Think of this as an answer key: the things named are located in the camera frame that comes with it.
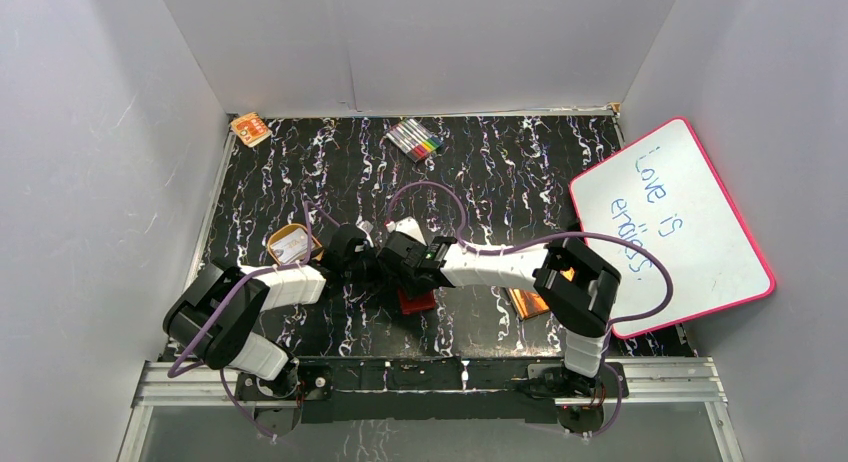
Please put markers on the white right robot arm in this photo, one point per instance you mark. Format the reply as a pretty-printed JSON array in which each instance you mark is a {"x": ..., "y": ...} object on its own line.
[{"x": 578, "y": 286}]

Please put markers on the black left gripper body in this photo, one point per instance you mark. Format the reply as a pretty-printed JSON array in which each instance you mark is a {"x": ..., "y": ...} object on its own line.
[{"x": 370, "y": 267}]

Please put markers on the pack of coloured markers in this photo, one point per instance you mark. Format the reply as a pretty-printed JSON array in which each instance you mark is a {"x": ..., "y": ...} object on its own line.
[{"x": 414, "y": 140}]

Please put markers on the red leather card holder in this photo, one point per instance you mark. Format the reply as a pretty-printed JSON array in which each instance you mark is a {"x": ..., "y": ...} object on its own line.
[{"x": 411, "y": 305}]

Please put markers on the silver VIP card stack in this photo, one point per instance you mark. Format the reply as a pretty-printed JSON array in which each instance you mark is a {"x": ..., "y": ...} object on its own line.
[{"x": 290, "y": 248}]

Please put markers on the yellow oval tray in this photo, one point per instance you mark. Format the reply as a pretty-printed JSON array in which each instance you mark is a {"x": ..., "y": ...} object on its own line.
[{"x": 314, "y": 252}]

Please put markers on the orange paperback book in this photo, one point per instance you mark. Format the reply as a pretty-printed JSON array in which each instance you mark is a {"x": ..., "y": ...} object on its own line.
[{"x": 525, "y": 300}]

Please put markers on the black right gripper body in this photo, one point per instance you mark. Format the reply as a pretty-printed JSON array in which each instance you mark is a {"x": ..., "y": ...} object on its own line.
[{"x": 411, "y": 287}]

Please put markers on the pink framed whiteboard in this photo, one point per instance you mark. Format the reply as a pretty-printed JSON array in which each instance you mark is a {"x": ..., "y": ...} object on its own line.
[{"x": 662, "y": 193}]

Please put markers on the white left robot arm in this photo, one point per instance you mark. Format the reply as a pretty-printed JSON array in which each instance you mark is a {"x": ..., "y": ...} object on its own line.
[{"x": 214, "y": 318}]

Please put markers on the black aluminium base frame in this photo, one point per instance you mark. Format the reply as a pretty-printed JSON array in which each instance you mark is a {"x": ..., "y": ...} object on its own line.
[{"x": 536, "y": 390}]

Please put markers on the small orange card box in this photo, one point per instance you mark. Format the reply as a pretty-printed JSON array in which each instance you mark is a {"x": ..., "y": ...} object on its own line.
[{"x": 250, "y": 129}]

